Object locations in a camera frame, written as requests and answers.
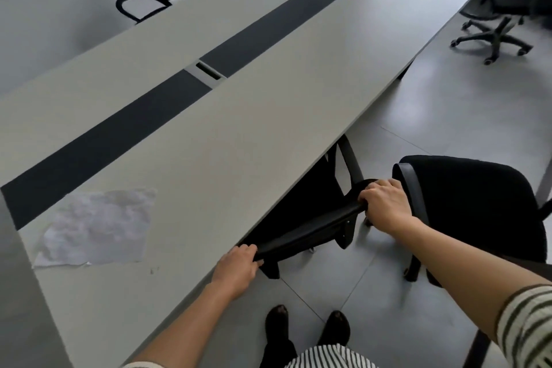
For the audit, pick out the person's right hand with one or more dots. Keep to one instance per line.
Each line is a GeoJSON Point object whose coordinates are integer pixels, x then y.
{"type": "Point", "coordinates": [388, 206]}

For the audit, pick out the person's striped shirt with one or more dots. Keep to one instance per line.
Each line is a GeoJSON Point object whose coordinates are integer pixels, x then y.
{"type": "Point", "coordinates": [332, 357]}

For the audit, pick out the person's right black shoe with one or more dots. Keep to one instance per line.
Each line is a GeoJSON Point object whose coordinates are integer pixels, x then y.
{"type": "Point", "coordinates": [334, 329]}

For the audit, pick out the crumpled white paper sheet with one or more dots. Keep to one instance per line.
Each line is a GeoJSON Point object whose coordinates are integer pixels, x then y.
{"type": "Point", "coordinates": [99, 229]}

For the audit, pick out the person's left forearm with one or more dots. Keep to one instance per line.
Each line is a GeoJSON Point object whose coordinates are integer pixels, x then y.
{"type": "Point", "coordinates": [181, 329]}

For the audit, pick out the person's right forearm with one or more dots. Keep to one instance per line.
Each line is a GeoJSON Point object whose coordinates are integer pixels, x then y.
{"type": "Point", "coordinates": [453, 268]}

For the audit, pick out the person's black trousers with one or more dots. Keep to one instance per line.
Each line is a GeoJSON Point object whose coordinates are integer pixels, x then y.
{"type": "Point", "coordinates": [276, 355]}

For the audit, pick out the person's left hand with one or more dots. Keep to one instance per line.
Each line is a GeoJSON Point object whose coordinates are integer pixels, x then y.
{"type": "Point", "coordinates": [237, 270]}

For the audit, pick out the long white grey table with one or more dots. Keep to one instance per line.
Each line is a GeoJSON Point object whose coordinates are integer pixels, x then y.
{"type": "Point", "coordinates": [258, 100]}

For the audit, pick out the black baseboard strip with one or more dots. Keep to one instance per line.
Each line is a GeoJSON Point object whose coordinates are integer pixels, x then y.
{"type": "Point", "coordinates": [476, 350]}

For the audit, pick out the person's black shoe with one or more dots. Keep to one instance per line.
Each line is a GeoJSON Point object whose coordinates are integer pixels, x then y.
{"type": "Point", "coordinates": [277, 322]}
{"type": "Point", "coordinates": [334, 329]}

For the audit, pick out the person's left black shoe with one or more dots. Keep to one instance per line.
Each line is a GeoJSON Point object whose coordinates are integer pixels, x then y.
{"type": "Point", "coordinates": [277, 322]}

